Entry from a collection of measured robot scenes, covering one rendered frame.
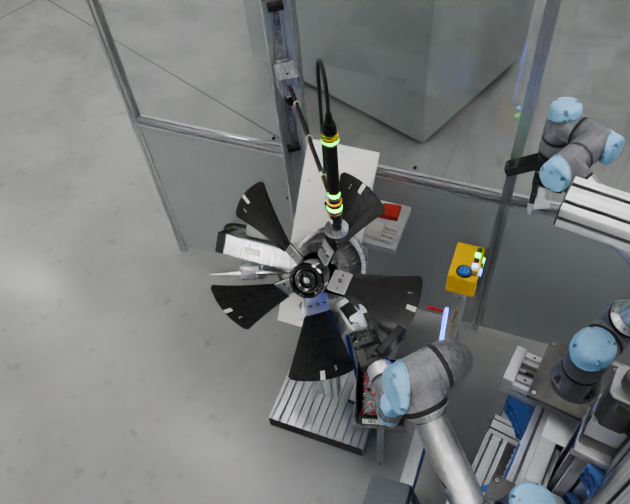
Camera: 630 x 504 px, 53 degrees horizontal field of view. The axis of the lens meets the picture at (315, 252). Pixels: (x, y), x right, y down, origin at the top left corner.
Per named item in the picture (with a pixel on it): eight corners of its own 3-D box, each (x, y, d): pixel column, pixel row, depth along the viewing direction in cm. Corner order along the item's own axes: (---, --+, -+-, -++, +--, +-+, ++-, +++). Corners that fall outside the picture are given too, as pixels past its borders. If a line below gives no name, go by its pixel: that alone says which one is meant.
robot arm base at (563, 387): (607, 372, 196) (616, 356, 188) (592, 412, 188) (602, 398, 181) (558, 351, 201) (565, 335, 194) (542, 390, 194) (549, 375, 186)
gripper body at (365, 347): (348, 331, 192) (360, 364, 185) (374, 321, 192) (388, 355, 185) (351, 342, 198) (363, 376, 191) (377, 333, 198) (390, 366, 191)
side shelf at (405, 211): (331, 193, 279) (330, 188, 277) (410, 211, 269) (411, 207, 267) (311, 233, 266) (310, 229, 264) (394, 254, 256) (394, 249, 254)
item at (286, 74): (275, 81, 222) (272, 60, 216) (294, 77, 223) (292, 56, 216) (281, 99, 216) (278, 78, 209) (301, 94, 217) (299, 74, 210)
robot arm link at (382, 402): (383, 422, 182) (383, 409, 175) (370, 388, 188) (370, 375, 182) (409, 414, 182) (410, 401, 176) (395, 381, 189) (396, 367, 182)
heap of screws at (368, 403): (361, 371, 227) (360, 366, 224) (400, 373, 225) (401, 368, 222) (358, 421, 215) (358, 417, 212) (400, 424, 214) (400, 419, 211)
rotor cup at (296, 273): (295, 253, 216) (281, 260, 203) (336, 250, 211) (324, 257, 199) (301, 294, 218) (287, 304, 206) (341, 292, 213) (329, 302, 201)
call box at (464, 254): (455, 258, 236) (458, 240, 227) (482, 265, 233) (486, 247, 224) (444, 292, 227) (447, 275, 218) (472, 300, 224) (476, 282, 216)
